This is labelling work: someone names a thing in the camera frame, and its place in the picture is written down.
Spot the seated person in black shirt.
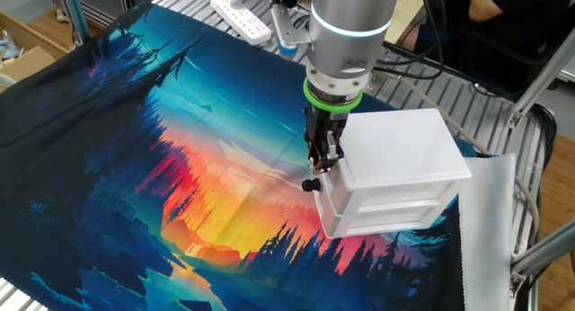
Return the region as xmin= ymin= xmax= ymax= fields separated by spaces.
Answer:
xmin=412 ymin=0 xmax=575 ymax=94

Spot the aluminium frame with blue post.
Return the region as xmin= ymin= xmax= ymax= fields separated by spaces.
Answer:
xmin=47 ymin=0 xmax=156 ymax=45

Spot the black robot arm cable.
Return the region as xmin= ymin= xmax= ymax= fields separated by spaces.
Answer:
xmin=375 ymin=0 xmax=446 ymax=81

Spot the white plastic drawer cabinet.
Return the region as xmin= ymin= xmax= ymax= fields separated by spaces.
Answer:
xmin=314 ymin=107 xmax=473 ymax=239

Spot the beige wooden desk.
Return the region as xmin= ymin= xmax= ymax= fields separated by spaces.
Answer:
xmin=385 ymin=0 xmax=435 ymax=45

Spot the slanted aluminium frame strut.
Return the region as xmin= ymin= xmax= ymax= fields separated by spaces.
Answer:
xmin=506 ymin=31 xmax=575 ymax=130

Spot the cardboard box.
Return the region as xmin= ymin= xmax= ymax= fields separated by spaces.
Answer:
xmin=0 ymin=12 xmax=68 ymax=94

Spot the grey cable with metal connector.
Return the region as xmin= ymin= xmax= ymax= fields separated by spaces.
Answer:
xmin=372 ymin=66 xmax=540 ymax=244

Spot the white power strip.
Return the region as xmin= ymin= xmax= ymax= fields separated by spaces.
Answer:
xmin=209 ymin=0 xmax=273 ymax=46

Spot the colourful forest print cloth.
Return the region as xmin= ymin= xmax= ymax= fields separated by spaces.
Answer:
xmin=0 ymin=2 xmax=500 ymax=311

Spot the plain white cloth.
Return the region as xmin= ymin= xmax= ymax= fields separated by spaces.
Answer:
xmin=457 ymin=153 xmax=517 ymax=311

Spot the aluminium frame strut with bracket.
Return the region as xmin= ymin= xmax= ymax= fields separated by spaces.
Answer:
xmin=507 ymin=218 xmax=575 ymax=298

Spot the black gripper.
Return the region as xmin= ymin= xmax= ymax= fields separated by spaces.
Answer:
xmin=303 ymin=107 xmax=348 ymax=175

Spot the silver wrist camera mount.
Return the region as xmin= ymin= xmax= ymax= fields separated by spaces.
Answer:
xmin=269 ymin=0 xmax=314 ymax=59

